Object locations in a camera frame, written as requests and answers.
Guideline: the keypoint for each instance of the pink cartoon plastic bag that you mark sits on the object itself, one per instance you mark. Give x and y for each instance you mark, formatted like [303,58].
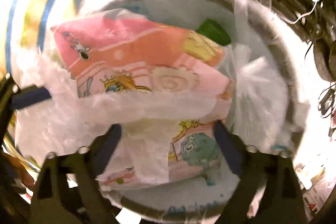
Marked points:
[119,51]

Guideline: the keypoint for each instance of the clear bubble wrap sheet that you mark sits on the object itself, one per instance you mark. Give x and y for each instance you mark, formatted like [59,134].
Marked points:
[148,121]

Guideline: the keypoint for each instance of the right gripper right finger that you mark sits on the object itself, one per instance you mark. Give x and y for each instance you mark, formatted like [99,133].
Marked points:
[268,190]

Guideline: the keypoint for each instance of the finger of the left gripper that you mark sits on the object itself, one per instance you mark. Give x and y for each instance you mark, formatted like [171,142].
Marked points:
[13,98]

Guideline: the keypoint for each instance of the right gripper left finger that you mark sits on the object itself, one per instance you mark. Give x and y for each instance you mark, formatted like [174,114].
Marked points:
[67,190]

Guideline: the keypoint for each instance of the clear plastic water bottle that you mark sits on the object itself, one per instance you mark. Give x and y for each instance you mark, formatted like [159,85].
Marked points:
[214,31]

